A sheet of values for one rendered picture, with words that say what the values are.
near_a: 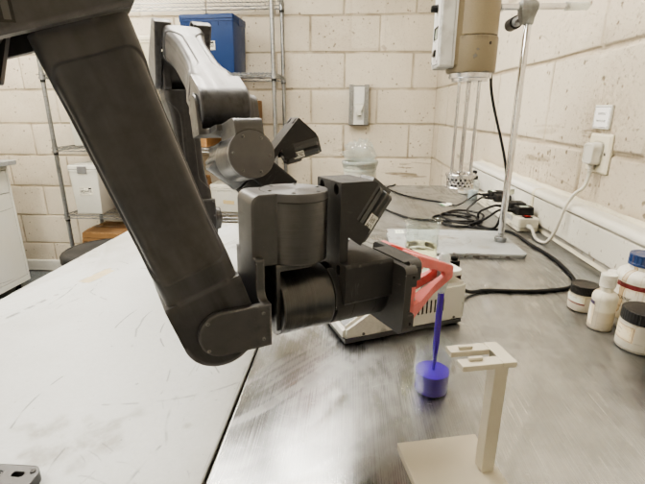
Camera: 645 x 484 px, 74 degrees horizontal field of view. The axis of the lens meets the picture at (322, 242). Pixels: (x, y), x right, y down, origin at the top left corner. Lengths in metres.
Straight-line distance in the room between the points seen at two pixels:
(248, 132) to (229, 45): 2.31
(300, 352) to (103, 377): 0.25
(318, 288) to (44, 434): 0.33
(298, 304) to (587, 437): 0.33
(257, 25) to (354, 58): 0.67
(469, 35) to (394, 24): 2.10
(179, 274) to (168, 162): 0.08
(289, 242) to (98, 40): 0.18
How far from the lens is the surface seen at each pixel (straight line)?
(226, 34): 2.83
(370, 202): 0.38
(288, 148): 0.60
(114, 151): 0.30
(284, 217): 0.33
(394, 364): 0.58
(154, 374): 0.60
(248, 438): 0.48
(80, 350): 0.69
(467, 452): 0.47
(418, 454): 0.45
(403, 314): 0.39
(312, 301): 0.36
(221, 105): 0.59
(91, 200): 3.16
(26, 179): 3.92
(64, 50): 0.29
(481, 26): 1.02
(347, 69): 3.05
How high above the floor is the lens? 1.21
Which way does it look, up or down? 17 degrees down
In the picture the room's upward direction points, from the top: straight up
